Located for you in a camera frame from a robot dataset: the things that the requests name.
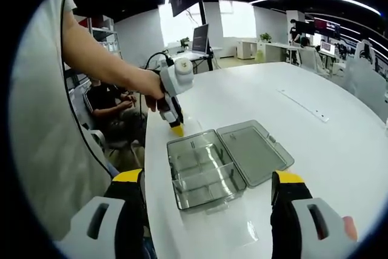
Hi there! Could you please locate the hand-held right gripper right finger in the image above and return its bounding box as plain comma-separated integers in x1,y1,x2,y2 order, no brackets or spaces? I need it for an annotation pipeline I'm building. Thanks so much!
269,170,359,259

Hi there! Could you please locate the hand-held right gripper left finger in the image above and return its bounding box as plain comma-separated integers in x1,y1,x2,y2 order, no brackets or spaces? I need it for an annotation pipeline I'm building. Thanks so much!
53,167,156,259

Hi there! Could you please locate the clear plastic divider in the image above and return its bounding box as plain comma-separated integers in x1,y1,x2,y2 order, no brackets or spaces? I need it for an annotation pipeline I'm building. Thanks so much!
172,161,237,195
185,145,226,172

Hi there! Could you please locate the clear plastic guide fixture box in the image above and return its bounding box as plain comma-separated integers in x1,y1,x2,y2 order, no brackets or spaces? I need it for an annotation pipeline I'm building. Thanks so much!
166,119,296,212

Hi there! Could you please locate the person's left hand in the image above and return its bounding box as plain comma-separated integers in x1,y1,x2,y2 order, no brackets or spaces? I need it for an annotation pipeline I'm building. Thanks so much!
144,82,167,113

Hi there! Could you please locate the person's right hand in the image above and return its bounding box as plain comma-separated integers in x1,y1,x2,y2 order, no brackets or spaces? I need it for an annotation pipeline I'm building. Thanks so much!
341,215,359,242

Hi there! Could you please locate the open laptop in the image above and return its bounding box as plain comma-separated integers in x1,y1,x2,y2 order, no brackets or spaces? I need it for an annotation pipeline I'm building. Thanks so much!
191,23,211,56

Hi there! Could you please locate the white low cabinet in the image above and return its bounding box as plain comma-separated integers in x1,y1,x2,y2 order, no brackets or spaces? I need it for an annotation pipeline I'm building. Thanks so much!
236,39,265,61

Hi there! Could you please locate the white plastic chair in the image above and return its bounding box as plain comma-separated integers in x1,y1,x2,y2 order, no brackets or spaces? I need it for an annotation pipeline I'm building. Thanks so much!
81,127,107,151

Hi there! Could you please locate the metal shelf with bins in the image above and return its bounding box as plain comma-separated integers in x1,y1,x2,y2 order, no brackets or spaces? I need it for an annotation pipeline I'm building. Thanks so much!
87,15,122,60

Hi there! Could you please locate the white table slot plate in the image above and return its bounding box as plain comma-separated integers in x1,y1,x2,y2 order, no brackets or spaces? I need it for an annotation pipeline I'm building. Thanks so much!
276,89,330,123

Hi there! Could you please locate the person in grey shirt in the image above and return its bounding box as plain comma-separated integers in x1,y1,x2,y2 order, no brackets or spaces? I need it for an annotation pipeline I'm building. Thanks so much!
8,0,113,241

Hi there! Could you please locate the red lit monitor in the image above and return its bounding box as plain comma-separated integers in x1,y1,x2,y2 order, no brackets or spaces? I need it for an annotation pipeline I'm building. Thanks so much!
313,17,341,39

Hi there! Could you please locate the frosted partition panel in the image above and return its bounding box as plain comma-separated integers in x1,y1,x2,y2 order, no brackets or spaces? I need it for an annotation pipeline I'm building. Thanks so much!
345,58,388,106

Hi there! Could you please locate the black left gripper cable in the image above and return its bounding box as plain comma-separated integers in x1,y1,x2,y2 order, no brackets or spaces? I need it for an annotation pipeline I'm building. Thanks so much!
144,52,171,72

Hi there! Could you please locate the black worn device cable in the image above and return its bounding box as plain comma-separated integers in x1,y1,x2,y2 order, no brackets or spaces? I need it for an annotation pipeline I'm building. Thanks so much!
59,0,118,180

